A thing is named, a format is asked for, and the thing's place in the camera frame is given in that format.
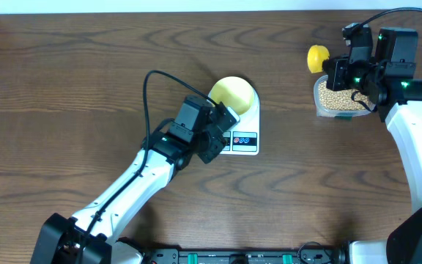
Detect yellow measuring scoop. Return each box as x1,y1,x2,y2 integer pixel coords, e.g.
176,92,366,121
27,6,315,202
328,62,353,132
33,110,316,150
307,45,330,73

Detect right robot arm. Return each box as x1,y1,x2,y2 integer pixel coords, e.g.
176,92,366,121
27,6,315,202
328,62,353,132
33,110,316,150
322,23,422,263

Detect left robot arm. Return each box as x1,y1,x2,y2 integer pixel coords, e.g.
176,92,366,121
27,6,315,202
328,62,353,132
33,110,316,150
31,103,240,263

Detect white digital kitchen scale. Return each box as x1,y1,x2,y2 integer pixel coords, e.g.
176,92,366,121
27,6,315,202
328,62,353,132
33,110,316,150
221,86,260,155

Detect pale yellow bowl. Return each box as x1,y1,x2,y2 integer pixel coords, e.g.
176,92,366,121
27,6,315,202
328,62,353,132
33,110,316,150
209,76,256,115

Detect soybeans in container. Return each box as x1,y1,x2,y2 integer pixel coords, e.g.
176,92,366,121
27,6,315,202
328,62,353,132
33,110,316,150
318,81,371,111

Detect clear plastic container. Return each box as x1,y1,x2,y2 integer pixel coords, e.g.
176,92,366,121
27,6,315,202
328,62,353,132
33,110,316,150
314,75,375,118

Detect left black cable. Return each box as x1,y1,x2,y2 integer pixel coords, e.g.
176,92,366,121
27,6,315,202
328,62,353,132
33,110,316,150
73,69,219,264

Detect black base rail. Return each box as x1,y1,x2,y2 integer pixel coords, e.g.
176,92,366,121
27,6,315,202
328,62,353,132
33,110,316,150
135,245,350,264

